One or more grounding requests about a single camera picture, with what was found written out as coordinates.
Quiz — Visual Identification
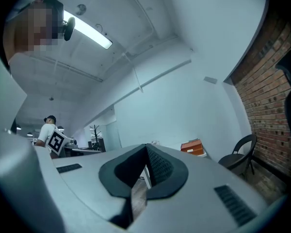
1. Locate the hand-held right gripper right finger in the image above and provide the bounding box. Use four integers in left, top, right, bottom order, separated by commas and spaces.
126, 143, 268, 233

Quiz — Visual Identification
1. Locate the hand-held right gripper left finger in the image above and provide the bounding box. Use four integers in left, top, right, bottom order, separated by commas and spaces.
34, 143, 147, 230

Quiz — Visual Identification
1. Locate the black computer monitor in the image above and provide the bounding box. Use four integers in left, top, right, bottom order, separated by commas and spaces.
87, 139, 107, 152

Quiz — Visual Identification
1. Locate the black coat rack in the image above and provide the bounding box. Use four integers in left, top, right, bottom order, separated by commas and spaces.
89, 124, 103, 142

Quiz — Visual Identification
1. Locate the orange box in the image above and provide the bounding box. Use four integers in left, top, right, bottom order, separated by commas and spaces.
180, 140, 205, 156

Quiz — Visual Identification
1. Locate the black chair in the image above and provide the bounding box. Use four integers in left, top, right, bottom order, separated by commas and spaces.
217, 133, 258, 177

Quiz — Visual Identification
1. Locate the long ceiling light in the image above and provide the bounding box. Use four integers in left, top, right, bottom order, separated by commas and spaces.
63, 10, 113, 50

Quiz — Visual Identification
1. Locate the person's head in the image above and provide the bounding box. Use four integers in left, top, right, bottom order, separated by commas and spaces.
3, 0, 65, 67

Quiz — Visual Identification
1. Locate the round ceiling smoke detector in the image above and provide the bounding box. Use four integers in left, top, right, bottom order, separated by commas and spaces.
75, 4, 87, 16

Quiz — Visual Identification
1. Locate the white wall conduit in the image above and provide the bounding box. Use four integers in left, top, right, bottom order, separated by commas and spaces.
138, 59, 192, 91

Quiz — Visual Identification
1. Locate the black head-worn camera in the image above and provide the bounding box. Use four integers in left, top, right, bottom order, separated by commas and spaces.
62, 17, 76, 42

